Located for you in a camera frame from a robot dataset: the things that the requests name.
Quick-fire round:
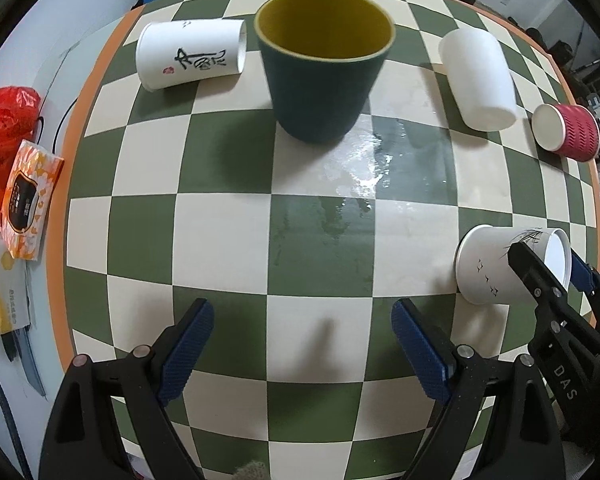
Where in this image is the white calligraphy paper cup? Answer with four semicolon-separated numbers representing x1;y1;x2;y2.
135;18;247;91
455;224;572;306

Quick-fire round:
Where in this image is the red ribbed paper cup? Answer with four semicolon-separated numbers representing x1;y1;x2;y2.
531;104;600;162

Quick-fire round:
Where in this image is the plain white cup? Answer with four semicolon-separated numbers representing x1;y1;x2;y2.
439;27;517;131

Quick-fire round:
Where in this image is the lying white calligraphy paper cup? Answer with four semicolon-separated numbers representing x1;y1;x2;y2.
135;18;247;91

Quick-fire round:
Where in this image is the dark green yellow-lined cup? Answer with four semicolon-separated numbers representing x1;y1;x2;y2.
253;0;396;143

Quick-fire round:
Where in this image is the yellow floral tissue pack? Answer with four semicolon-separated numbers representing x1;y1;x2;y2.
0;235;30;335

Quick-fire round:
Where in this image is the orange wet wipes pack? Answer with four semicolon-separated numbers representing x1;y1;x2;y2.
0;140;64;261

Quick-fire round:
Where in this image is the green white checkered tablecloth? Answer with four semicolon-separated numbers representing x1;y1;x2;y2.
64;0;597;479

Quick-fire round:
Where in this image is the red plastic bag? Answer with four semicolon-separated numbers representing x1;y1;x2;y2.
0;86;45;233

